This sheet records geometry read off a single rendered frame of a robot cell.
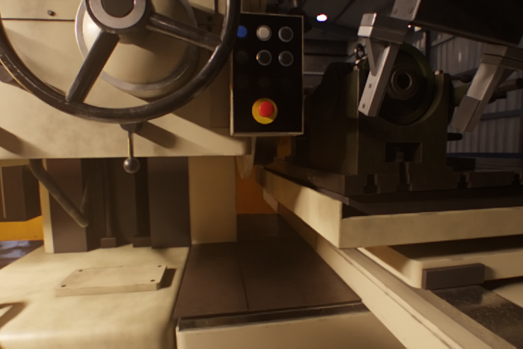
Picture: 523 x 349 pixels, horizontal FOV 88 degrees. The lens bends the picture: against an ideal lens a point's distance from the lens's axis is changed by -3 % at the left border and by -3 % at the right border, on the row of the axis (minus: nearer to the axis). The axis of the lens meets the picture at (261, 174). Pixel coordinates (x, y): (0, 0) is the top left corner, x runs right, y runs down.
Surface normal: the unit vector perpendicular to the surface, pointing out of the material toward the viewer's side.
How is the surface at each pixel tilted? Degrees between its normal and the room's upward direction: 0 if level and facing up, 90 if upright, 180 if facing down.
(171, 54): 108
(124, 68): 118
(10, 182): 90
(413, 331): 90
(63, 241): 90
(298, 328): 90
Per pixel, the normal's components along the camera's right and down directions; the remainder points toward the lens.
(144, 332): 0.15, -0.18
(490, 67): -0.98, -0.11
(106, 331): 0.11, -0.44
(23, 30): 0.15, 0.09
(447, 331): -0.01, -1.00
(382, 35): 0.08, 0.48
